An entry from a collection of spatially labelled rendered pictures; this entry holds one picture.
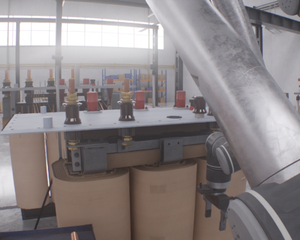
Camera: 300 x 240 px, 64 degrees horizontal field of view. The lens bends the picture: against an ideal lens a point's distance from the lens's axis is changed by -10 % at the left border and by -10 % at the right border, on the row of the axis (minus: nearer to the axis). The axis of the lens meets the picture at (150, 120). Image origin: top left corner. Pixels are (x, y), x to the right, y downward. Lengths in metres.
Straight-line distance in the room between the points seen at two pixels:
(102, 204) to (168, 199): 0.39
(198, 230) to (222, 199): 0.80
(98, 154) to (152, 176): 0.32
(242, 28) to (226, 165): 0.46
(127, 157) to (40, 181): 1.72
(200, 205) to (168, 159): 0.46
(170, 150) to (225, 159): 0.62
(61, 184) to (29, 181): 1.67
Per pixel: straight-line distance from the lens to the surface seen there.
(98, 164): 1.35
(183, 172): 1.52
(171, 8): 0.62
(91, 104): 1.71
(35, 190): 3.07
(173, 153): 1.50
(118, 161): 1.48
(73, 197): 1.36
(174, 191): 1.53
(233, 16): 0.90
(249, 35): 0.91
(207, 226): 1.86
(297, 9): 1.22
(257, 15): 13.89
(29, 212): 3.36
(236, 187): 1.83
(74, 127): 1.14
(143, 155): 1.53
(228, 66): 0.47
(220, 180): 1.10
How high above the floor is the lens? 1.53
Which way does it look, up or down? 7 degrees down
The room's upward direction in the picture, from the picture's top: straight up
